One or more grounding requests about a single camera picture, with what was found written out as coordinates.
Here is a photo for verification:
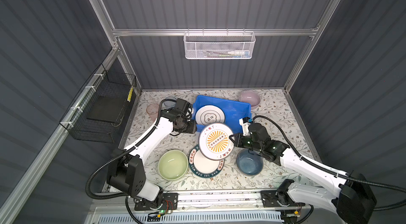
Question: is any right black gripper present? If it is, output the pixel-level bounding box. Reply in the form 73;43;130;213
228;131;261;153

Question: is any white plate orange sunburst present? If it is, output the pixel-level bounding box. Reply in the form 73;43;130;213
198;123;234;161

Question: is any white teal rimmed plate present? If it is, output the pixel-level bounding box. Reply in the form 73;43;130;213
195;105;225;126

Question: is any dark blue ceramic bowl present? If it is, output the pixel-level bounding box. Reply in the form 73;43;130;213
236;150;263;176

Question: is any blue plastic bin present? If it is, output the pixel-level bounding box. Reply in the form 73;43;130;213
192;95;252;133

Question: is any green ceramic bowl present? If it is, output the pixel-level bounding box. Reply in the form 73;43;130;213
158;150;188;181

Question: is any pink ceramic bowl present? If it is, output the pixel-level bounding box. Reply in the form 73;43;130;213
239;90;261;109

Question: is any white plate dark green rim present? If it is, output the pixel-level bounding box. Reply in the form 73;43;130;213
188;145;225;179

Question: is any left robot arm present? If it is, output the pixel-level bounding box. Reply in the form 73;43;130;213
107;98;197;201

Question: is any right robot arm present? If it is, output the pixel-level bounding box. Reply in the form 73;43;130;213
229;122;377;224

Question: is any blue translucent plastic cup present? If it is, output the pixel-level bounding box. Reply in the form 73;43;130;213
163;97;177;109

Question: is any pink translucent plastic cup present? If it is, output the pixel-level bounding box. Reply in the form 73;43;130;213
146;103;161;122

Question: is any yellow tag on basket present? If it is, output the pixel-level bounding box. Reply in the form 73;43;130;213
126;86;133;102

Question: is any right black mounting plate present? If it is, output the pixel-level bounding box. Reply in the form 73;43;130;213
260;190;306;208

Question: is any black mounting plate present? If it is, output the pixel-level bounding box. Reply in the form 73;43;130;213
260;190;306;208
134;192;179;211

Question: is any black pad in basket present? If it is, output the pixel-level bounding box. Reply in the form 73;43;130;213
87;96;128;123

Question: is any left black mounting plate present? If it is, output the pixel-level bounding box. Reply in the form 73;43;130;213
134;192;179;211

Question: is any white marker in basket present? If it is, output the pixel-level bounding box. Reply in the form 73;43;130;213
226;50;251;59

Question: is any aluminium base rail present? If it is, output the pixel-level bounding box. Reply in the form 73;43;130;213
84;189;343;224

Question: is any white wire mesh basket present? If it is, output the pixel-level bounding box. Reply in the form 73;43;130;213
183;30;256;60

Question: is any black wire wall basket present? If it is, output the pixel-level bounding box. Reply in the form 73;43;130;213
60;65;137;144

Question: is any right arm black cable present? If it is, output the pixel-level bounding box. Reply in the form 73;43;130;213
252;115;406;212

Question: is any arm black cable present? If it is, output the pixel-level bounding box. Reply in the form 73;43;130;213
252;115;406;212
85;98;192;224

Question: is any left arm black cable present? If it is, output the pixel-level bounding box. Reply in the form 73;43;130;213
85;98;192;224

